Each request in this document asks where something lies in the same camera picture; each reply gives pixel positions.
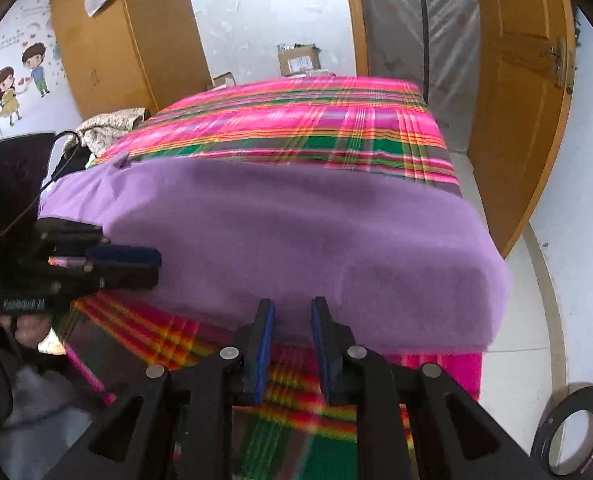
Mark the wooden door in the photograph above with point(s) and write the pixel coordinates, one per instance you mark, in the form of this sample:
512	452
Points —
516	85

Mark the white cardboard box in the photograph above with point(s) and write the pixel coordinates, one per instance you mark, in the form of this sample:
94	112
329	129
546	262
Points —
224	80

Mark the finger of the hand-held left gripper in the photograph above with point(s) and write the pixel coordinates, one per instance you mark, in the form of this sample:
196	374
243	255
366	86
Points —
126	255
126	277

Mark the person's left hand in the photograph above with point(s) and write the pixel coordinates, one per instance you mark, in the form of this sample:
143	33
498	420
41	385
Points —
34	330

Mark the black tape roll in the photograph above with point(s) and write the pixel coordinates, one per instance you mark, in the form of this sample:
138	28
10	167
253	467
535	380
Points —
543	440

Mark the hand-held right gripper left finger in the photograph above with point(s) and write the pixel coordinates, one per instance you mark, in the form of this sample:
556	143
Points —
265	350

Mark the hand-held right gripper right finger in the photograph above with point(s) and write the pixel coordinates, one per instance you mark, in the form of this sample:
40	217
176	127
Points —
319	350

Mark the metal door lock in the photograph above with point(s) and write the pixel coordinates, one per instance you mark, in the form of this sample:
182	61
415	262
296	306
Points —
558	62

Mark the purple fleece pants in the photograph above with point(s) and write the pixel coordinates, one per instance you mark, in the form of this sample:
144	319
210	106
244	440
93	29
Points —
276	235

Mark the open brown cardboard box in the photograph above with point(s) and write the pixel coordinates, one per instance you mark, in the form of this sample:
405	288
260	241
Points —
299	62

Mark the grey cloth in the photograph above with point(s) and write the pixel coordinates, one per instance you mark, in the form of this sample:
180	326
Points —
21	410

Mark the pink green plaid bed sheet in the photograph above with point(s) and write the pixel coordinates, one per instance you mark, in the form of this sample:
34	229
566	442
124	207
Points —
301	120

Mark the black garment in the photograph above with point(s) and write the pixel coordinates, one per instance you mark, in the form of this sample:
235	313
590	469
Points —
71	167

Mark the cartoon wall sticker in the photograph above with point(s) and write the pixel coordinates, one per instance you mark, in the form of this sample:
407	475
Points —
11	85

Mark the wooden wardrobe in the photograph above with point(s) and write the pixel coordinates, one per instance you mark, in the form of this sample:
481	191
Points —
121	50

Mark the wooden door frame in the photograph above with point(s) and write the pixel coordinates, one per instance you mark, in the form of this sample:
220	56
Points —
356	20

